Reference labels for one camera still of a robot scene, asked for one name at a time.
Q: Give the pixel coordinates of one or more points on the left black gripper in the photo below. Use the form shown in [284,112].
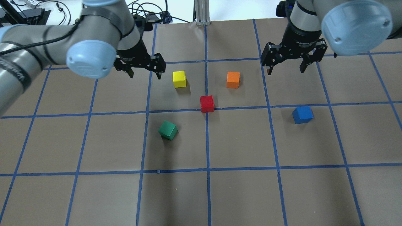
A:
[132,51]

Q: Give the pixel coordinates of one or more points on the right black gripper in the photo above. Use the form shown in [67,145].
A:
[296,42]

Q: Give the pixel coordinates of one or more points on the red block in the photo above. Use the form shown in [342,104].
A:
[207,104]

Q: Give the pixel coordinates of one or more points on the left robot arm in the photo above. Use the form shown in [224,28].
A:
[105,36]

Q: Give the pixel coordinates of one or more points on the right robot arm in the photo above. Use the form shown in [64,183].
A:
[348,27]

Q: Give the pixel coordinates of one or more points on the yellow block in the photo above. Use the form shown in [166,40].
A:
[179,79]

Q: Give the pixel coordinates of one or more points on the blue block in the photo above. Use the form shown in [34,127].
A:
[302,115]

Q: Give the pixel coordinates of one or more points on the orange block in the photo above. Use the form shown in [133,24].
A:
[233,80]

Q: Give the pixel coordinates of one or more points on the green block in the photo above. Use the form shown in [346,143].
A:
[168,130]

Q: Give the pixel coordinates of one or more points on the aluminium frame post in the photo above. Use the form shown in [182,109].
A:
[201,13]

